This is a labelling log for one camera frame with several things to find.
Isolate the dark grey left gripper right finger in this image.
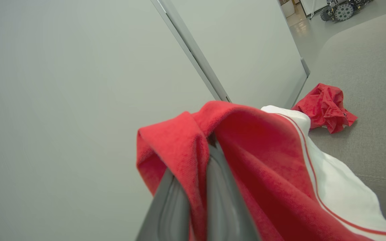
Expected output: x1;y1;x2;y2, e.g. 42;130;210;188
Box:
206;141;260;241

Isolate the grey partition end post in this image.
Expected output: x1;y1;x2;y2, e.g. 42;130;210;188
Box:
290;58;311;109

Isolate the red and white jersey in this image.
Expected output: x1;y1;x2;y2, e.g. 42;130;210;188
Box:
136;100;386;241

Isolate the white standing board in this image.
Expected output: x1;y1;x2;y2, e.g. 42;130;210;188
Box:
300;0;328;19

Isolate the grey fabric sofa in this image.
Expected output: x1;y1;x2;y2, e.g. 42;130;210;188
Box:
294;7;386;231

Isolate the plain red garment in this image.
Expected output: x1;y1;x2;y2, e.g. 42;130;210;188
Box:
292;83;358;134

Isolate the grey partition corner post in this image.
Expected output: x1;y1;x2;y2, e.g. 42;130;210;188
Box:
151;0;231;102

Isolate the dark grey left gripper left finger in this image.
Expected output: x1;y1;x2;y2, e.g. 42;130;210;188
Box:
136;167;192;241

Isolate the beige cardboard box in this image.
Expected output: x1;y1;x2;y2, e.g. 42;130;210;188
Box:
279;0;296;18

